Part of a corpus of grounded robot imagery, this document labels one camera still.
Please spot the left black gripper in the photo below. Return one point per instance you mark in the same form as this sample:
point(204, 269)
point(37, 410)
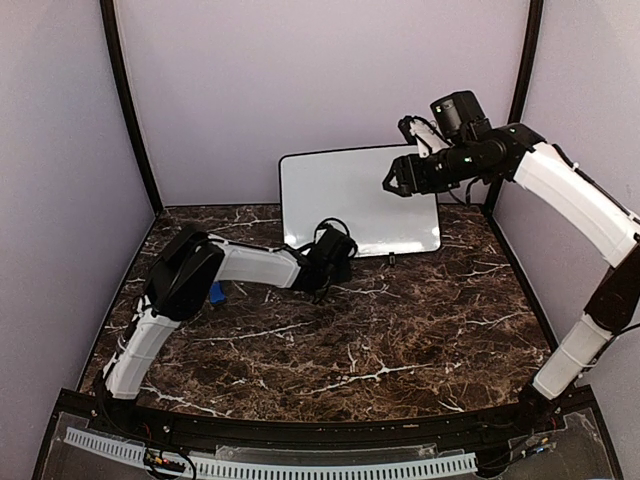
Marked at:
point(346, 273)

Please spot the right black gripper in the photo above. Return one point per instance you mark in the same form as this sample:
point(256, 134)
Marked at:
point(411, 177)

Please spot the white whiteboard black frame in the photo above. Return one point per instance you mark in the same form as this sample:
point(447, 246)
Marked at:
point(347, 185)

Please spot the blue whiteboard eraser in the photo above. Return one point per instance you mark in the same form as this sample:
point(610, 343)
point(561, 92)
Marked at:
point(216, 294)

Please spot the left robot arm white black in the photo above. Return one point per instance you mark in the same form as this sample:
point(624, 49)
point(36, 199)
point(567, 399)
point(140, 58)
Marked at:
point(179, 282)

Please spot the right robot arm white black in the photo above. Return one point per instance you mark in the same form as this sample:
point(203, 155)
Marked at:
point(460, 145)

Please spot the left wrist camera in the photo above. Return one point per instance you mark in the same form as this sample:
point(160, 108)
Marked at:
point(332, 238)

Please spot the right black frame post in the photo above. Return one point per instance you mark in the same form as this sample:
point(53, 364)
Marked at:
point(528, 53)

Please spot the black frame post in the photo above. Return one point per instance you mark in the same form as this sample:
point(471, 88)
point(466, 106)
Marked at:
point(126, 101)
point(528, 53)

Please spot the black curved front rail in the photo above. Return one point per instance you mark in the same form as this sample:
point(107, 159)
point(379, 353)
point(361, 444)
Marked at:
point(487, 428)

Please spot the white slotted cable duct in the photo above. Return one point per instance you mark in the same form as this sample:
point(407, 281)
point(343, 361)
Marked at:
point(417, 462)

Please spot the left black frame post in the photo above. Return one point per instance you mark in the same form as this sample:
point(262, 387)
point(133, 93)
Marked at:
point(126, 101)

